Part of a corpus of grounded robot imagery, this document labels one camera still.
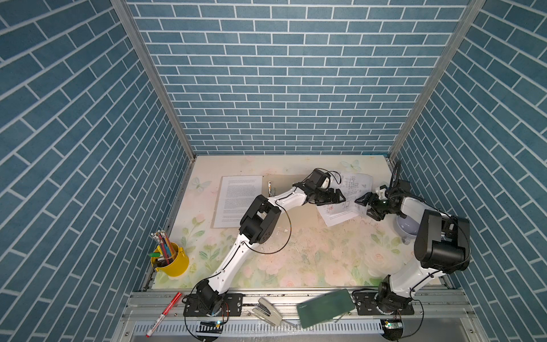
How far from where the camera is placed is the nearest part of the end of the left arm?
0.84 metres

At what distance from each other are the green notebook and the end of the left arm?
347mm

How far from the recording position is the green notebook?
715 mm
